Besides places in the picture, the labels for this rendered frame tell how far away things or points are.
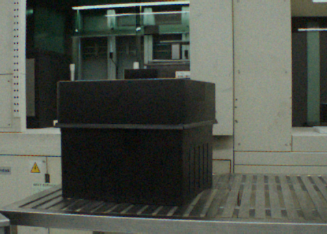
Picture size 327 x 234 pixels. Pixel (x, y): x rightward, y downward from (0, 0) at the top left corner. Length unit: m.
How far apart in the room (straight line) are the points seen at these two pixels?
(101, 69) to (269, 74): 1.20
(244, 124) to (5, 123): 0.77
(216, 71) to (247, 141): 0.22
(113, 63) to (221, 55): 1.06
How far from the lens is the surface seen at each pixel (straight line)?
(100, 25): 2.11
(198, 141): 1.12
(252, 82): 1.48
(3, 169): 1.71
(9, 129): 1.69
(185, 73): 2.02
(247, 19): 1.50
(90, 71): 2.52
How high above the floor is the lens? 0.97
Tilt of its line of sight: 3 degrees down
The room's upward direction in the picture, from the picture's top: straight up
